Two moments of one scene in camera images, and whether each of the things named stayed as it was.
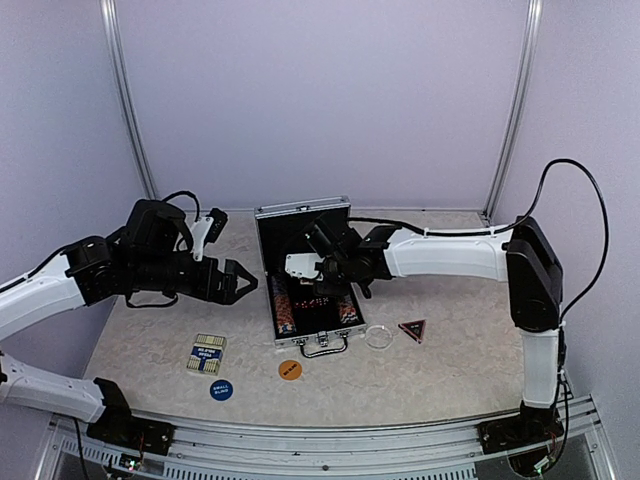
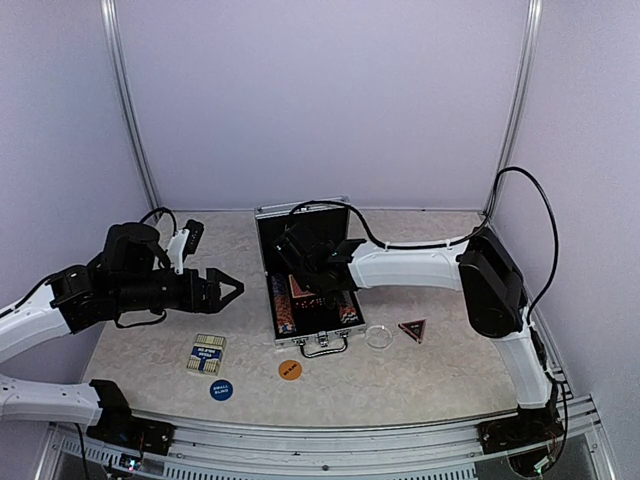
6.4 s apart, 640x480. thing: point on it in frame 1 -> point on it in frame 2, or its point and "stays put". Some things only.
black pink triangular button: [415, 329] stays put
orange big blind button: [290, 369] stays put
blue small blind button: [221, 390] stays put
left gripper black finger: [234, 268] -> [214, 302]
